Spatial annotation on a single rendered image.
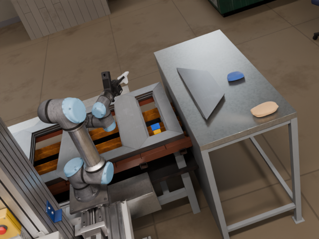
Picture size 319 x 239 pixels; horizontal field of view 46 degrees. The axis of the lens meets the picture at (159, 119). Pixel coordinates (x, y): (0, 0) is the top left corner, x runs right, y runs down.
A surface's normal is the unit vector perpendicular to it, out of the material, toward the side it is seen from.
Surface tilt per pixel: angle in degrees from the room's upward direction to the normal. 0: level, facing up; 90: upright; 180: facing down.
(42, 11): 90
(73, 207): 0
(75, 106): 83
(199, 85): 0
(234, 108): 0
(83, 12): 90
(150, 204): 90
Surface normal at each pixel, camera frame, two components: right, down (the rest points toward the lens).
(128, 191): -0.26, -0.76
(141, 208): 0.21, 0.56
